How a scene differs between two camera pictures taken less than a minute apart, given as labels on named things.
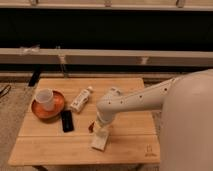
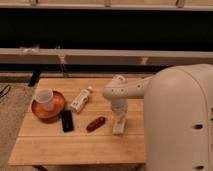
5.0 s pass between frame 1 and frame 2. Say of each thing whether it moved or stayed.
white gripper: moved
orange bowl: stayed
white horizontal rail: stayed
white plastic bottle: stayed
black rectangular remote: stayed
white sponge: moved
